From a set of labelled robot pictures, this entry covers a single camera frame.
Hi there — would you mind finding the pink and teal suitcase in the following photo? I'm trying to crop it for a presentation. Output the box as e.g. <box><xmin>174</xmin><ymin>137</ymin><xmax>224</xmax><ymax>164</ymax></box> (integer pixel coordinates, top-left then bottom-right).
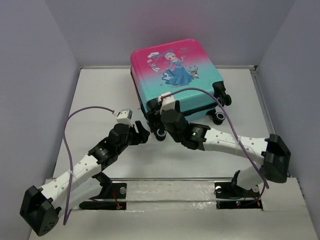
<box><xmin>130</xmin><ymin>38</ymin><xmax>232</xmax><ymax>141</ymax></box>

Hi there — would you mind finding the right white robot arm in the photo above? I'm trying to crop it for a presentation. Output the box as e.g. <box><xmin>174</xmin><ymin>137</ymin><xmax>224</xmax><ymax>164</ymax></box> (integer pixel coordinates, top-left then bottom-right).
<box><xmin>147</xmin><ymin>98</ymin><xmax>291</xmax><ymax>196</ymax></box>

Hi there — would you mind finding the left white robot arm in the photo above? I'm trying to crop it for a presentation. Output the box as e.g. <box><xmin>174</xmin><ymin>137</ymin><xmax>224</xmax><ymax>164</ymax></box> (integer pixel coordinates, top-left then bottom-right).
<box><xmin>19</xmin><ymin>121</ymin><xmax>150</xmax><ymax>237</ymax></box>

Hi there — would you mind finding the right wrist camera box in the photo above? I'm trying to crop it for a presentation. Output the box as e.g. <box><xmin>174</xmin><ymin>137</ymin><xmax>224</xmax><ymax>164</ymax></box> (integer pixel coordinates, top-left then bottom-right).
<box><xmin>157</xmin><ymin>91</ymin><xmax>176</xmax><ymax>115</ymax></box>

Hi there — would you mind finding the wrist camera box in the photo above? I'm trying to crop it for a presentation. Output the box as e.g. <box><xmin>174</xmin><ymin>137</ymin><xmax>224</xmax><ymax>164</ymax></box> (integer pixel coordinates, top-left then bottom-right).
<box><xmin>116</xmin><ymin>109</ymin><xmax>133</xmax><ymax>127</ymax></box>
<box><xmin>157</xmin><ymin>91</ymin><xmax>176</xmax><ymax>115</ymax></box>

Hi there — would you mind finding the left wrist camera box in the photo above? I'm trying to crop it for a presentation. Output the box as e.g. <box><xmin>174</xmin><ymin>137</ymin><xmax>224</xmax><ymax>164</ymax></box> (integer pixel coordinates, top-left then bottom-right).
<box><xmin>116</xmin><ymin>109</ymin><xmax>133</xmax><ymax>127</ymax></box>

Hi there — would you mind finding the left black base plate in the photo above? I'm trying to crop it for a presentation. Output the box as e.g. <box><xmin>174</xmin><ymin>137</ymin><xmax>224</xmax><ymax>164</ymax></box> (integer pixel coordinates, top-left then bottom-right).
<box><xmin>78</xmin><ymin>182</ymin><xmax>127</xmax><ymax>211</ymax></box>

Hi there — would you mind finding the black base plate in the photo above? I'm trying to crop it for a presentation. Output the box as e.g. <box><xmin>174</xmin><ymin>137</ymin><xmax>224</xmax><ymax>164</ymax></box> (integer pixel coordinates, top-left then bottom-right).
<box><xmin>214</xmin><ymin>181</ymin><xmax>263</xmax><ymax>210</ymax></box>
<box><xmin>78</xmin><ymin>182</ymin><xmax>127</xmax><ymax>211</ymax></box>

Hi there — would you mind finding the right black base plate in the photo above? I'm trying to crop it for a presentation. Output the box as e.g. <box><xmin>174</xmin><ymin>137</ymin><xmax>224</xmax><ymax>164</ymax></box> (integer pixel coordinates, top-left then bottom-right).
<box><xmin>214</xmin><ymin>181</ymin><xmax>263</xmax><ymax>210</ymax></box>

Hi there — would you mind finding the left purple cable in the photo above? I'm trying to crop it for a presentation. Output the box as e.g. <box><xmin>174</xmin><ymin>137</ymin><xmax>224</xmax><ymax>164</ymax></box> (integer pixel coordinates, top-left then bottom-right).
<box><xmin>62</xmin><ymin>105</ymin><xmax>118</xmax><ymax>226</ymax></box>

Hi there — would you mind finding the purple cable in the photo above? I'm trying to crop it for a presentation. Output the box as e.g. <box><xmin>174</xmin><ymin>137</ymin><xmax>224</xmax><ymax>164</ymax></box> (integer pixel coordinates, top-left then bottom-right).
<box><xmin>162</xmin><ymin>87</ymin><xmax>270</xmax><ymax>208</ymax></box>
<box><xmin>62</xmin><ymin>105</ymin><xmax>118</xmax><ymax>226</ymax></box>

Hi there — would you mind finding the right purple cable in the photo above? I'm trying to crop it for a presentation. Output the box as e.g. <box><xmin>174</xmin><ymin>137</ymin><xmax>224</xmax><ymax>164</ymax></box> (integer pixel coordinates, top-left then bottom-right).
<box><xmin>162</xmin><ymin>87</ymin><xmax>270</xmax><ymax>208</ymax></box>

